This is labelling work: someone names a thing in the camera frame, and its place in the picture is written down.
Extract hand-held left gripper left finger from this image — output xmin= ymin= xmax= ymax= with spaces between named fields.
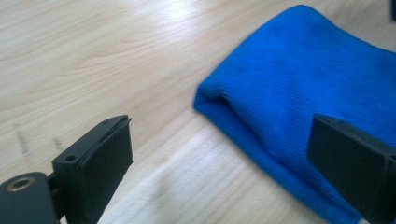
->
xmin=51 ymin=114 xmax=134 ymax=224

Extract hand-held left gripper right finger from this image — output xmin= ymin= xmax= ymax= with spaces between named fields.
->
xmin=305 ymin=113 xmax=396 ymax=224

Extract blue cloth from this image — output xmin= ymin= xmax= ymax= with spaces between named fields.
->
xmin=192 ymin=4 xmax=396 ymax=224

